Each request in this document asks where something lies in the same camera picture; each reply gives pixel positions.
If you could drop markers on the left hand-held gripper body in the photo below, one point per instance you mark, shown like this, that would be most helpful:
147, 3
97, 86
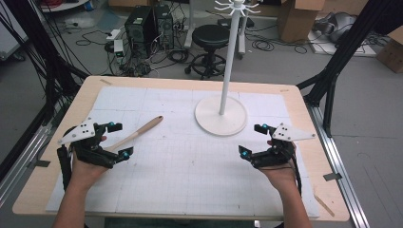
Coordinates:
85, 148

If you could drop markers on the black tape piece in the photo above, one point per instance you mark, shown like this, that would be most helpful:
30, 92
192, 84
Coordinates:
42, 163
332, 176

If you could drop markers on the black metal frame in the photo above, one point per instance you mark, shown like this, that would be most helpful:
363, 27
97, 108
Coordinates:
47, 63
335, 63

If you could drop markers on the grey bag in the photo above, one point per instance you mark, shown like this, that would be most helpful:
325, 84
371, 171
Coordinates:
337, 27

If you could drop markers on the wooden spoon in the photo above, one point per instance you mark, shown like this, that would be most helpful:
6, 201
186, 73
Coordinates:
142, 128

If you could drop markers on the black round stool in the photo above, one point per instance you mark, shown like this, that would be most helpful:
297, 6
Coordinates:
209, 44

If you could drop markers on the large black computer tower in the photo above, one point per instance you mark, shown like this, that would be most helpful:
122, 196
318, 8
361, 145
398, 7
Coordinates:
139, 30

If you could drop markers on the large cardboard box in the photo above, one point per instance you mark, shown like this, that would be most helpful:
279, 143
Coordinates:
296, 20

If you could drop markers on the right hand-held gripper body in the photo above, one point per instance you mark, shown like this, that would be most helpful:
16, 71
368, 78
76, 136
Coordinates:
278, 155

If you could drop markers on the thin wooden stick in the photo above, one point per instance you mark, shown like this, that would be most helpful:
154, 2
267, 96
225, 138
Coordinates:
323, 205

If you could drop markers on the aluminium rail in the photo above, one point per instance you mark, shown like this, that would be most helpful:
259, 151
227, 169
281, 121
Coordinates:
339, 177
22, 161

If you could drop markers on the white hook stand rack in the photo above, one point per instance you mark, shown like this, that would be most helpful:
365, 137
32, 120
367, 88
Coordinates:
221, 118

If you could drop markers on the white grid mat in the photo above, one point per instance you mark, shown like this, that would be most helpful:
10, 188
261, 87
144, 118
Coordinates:
190, 171

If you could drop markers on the small cardboard box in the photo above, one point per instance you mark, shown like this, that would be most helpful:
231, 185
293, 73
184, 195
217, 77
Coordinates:
391, 50

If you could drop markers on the person's left hand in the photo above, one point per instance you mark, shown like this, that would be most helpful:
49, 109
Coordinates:
84, 172

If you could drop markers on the person's right hand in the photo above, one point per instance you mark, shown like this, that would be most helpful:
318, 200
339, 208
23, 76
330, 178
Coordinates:
280, 175

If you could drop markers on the white power adapter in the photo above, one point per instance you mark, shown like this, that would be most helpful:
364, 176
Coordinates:
118, 49

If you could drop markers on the white flat board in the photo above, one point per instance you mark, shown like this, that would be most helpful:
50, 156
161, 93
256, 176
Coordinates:
342, 49

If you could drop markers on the slim black computer tower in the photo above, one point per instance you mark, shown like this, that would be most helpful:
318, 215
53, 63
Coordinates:
164, 27

